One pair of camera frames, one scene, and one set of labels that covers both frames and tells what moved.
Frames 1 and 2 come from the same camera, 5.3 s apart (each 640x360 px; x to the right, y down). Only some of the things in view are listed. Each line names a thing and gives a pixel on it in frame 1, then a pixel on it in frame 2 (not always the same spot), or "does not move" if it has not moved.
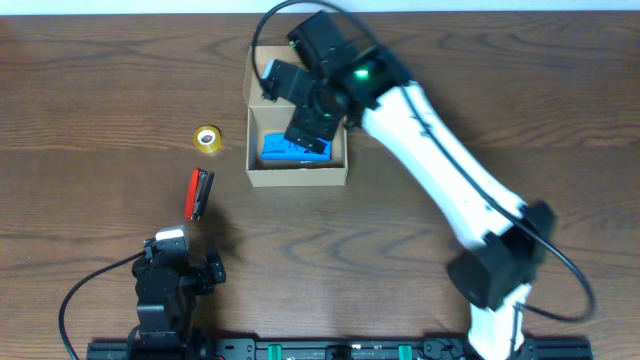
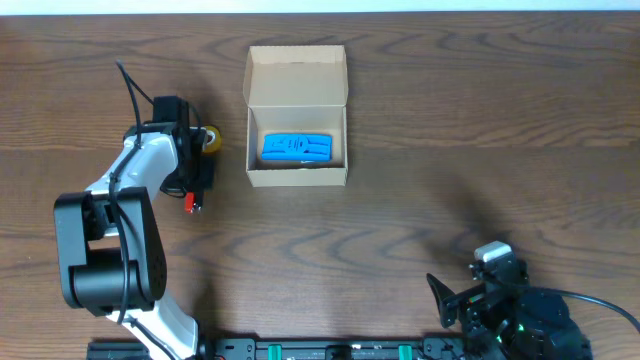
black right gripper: [323, 130] → [472, 300]
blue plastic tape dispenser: [277, 147] does not move
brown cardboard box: [272, 158] does not move
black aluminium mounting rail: [326, 349] does not move
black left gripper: [210, 273] → [204, 177]
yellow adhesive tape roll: [208, 139] does not move
